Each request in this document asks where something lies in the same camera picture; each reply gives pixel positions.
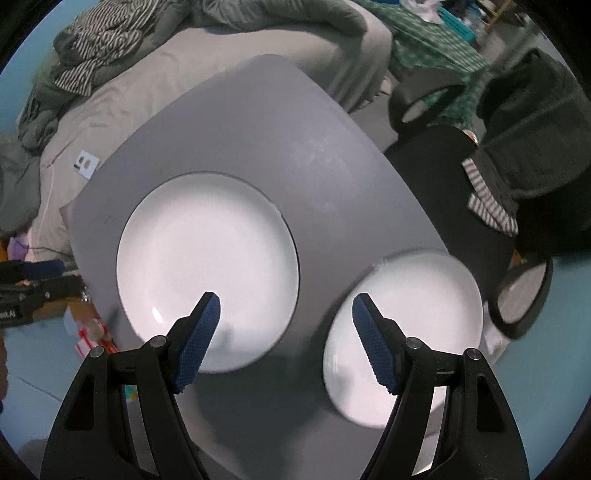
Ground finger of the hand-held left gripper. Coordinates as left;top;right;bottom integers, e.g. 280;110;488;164
18;274;85;306
0;259;66;283

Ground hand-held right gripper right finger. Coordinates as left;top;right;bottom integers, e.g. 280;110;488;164
352;292;530;480

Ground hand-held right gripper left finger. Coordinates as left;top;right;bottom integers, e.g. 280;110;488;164
41;291;222;480

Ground white bowl with black rim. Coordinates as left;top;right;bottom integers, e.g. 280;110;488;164
322;249;485;428

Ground white plate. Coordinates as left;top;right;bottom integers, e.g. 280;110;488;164
115;173;300;374

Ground colourful packet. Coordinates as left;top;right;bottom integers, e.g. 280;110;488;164
74;316;118;358

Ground grey crumpled cloth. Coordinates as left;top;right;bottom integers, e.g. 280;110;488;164
0;133;43;237

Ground white paper tag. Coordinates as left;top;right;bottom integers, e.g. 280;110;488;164
74;151;100;180

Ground white plastic bag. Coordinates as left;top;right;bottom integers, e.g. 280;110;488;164
482;320;514;358

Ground black office chair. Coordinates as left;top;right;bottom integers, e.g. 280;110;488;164
387;46;591;342

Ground bed with grey sheet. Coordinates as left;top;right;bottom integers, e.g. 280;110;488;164
28;9;393;261

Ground striped grey white cloth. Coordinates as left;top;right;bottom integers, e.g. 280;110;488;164
52;0;188;97

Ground grey garment with striped cuff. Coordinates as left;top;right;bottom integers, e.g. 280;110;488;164
463;48;591;237

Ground green checked cloth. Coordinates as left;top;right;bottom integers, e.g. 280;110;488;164
362;0;491;127

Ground blue plastic basket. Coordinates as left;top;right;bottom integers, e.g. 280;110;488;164
436;7;478;43

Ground grey duvet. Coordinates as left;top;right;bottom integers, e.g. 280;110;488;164
152;0;372;40

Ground white cable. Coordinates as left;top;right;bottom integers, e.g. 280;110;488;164
27;150;68;257

